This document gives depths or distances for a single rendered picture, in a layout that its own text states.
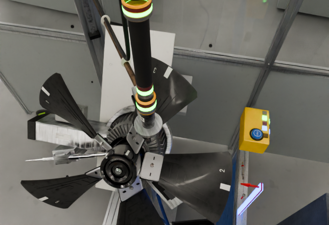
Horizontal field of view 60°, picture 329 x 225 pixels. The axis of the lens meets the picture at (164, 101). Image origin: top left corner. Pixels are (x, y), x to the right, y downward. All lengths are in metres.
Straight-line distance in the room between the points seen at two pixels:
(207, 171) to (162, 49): 0.46
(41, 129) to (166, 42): 0.56
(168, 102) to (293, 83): 0.96
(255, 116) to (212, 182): 0.39
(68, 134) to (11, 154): 1.46
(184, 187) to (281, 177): 1.49
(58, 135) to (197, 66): 0.81
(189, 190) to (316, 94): 1.03
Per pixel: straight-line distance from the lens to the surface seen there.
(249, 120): 1.21
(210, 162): 0.97
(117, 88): 1.12
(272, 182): 2.32
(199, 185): 0.95
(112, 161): 0.91
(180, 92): 0.80
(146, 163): 0.95
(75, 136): 1.11
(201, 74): 1.60
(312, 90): 1.71
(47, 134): 1.17
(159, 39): 1.06
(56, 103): 0.98
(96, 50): 1.43
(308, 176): 2.44
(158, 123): 0.70
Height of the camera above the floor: 2.07
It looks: 56 degrees down
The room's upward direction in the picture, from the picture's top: straight up
